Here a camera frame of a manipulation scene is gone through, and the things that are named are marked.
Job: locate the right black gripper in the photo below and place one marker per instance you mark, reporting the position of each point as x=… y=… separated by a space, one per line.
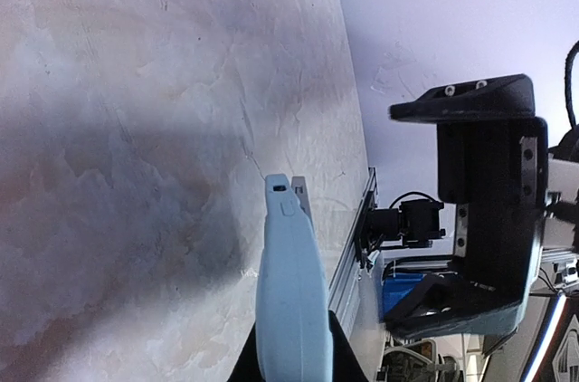
x=495 y=173

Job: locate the light blue phone case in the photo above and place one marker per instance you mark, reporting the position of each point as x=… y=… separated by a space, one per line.
x=293 y=337

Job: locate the blue plastic bin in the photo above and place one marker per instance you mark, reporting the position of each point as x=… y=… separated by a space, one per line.
x=403 y=296

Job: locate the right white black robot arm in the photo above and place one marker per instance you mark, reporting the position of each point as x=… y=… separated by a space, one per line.
x=560 y=218

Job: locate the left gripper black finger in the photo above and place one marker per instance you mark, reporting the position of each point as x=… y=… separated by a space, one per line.
x=346 y=367

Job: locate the black smartphone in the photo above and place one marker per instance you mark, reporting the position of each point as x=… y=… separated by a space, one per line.
x=299 y=187

